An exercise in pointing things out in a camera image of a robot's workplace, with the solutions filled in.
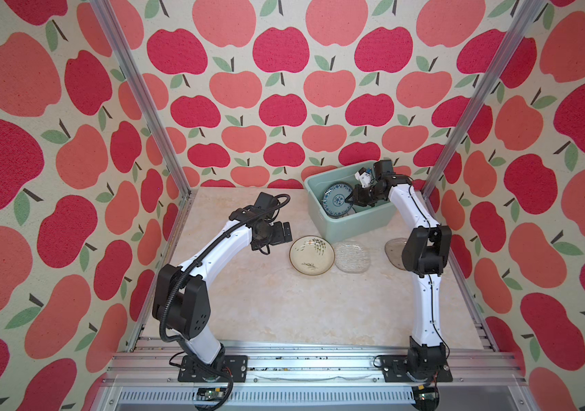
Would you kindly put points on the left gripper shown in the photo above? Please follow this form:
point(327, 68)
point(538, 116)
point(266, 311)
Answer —
point(280, 237)

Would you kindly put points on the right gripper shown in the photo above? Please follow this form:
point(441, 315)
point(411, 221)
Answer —
point(356, 197)

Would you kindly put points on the blue patterned plate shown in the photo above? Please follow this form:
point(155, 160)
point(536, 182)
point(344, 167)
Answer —
point(337, 200)

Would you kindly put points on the beige bamboo pattern plate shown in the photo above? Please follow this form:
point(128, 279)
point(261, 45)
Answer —
point(312, 255)

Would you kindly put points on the grey glass plate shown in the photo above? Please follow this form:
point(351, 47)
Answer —
point(394, 250)

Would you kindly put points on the clear glass plate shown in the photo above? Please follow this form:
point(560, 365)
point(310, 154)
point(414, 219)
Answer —
point(352, 257)

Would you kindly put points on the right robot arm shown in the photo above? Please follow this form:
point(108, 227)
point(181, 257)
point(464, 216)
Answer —
point(425, 255)

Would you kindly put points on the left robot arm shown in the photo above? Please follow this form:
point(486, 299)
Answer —
point(182, 302)

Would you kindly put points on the mint green plastic bin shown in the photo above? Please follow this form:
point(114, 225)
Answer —
point(361, 220)

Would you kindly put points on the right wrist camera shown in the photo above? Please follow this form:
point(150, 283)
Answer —
point(365, 177)

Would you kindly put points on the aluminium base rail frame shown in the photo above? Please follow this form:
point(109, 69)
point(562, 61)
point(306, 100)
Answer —
point(309, 377)

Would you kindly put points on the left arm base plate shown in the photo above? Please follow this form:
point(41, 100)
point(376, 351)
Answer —
point(224, 369)

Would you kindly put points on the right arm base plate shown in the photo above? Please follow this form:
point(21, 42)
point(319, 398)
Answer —
point(412, 369)

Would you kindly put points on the right aluminium frame post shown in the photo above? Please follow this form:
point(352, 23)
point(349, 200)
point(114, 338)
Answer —
point(521, 23)

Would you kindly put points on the aluminium frame post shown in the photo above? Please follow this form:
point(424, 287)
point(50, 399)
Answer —
point(521, 23)
point(111, 27)

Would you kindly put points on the left aluminium frame post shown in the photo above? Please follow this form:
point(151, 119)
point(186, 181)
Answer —
point(111, 27)

